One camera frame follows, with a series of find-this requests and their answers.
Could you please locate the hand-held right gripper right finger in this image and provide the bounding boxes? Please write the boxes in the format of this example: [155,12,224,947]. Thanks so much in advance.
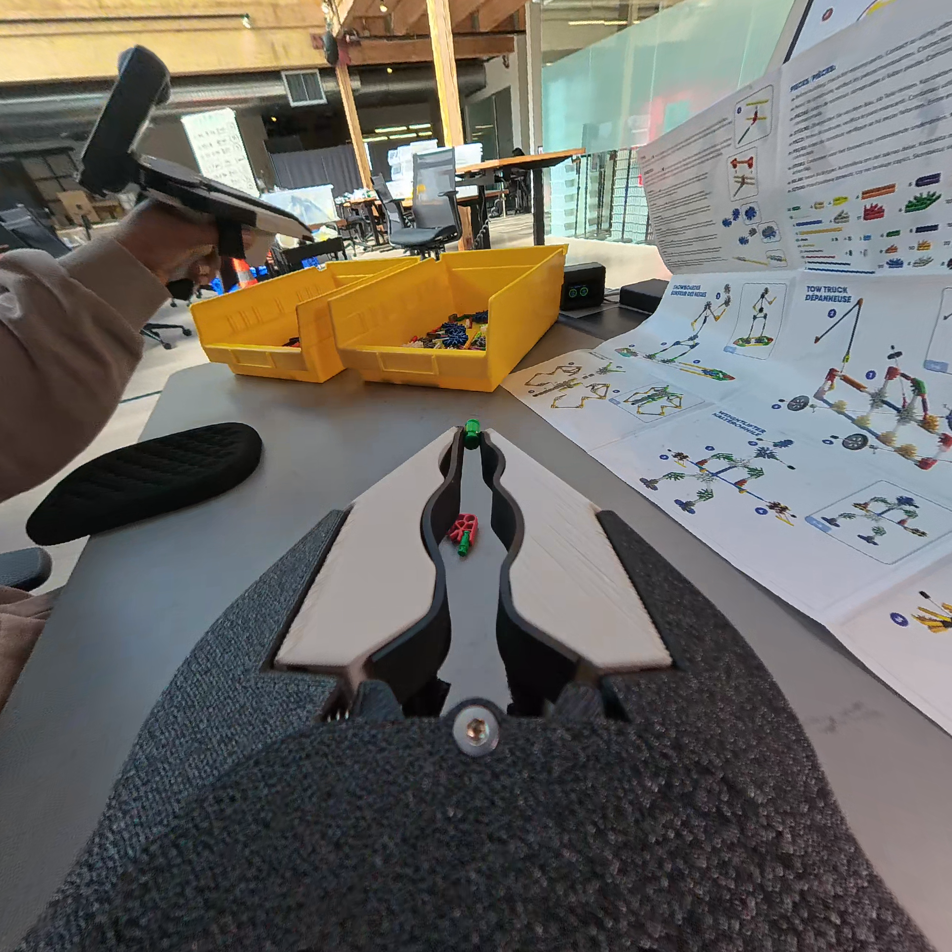
[484,432,675,703]

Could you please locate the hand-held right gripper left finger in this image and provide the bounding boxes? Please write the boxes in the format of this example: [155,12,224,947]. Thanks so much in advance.
[276,429,467,703]

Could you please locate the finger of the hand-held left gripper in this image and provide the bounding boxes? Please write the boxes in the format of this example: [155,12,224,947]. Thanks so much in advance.
[224,182,316,242]

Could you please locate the yellow bin with toy pieces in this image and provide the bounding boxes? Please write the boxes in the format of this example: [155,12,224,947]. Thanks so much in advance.
[329,244,568,392]

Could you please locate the person's left forearm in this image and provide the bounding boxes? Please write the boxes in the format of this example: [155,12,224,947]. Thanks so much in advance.
[0,236,172,502]

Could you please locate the grey desk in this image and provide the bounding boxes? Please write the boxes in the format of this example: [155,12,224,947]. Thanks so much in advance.
[0,291,952,952]

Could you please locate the person's left hand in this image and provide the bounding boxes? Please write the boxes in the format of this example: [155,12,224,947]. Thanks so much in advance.
[117,201,284,284]

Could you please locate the whiteboard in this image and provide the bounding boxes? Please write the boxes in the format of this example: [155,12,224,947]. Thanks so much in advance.
[182,108,258,196]

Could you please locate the yellow bin with toy wheels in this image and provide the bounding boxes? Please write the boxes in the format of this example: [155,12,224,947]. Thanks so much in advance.
[194,261,420,385]

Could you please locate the office chair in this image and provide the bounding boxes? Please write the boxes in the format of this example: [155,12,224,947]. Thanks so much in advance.
[372,146,465,257]

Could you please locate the pile of colourful toy pieces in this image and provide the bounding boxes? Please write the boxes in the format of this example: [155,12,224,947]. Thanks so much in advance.
[405,310,492,352]

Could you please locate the wooden pillar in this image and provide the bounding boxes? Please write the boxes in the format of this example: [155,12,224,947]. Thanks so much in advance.
[427,0,477,251]

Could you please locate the black textured armrest pad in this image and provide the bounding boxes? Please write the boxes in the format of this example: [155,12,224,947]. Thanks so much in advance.
[26,421,264,547]

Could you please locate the wooden office table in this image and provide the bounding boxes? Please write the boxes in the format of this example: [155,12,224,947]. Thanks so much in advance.
[454,146,584,248]

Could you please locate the toy instruction poster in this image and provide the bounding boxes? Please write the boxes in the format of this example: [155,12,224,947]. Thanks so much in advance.
[503,12,952,733]

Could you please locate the black box device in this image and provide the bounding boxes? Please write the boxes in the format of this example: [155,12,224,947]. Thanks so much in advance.
[561,262,608,316]

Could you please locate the black flat device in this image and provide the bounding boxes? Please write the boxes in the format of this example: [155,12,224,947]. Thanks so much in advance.
[616,277,673,316]

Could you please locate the dark armrest pad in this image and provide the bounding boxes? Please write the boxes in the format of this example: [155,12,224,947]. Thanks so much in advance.
[0,546,53,593]

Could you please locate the upright printed instruction sheet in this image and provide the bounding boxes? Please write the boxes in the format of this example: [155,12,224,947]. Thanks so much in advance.
[777,0,893,63]

